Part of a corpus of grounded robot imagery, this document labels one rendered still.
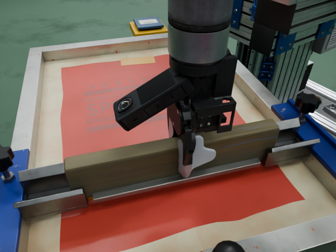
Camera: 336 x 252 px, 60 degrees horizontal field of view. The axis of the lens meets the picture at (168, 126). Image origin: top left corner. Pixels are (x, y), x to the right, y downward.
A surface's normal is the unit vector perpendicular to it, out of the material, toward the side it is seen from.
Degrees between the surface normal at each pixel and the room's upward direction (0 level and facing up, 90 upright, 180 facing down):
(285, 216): 0
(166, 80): 29
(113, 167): 91
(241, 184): 0
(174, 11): 90
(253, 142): 91
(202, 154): 83
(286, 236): 0
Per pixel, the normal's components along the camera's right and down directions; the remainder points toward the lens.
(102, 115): 0.00, -0.77
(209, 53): 0.32, 0.61
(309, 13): 0.57, 0.52
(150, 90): -0.47, -0.58
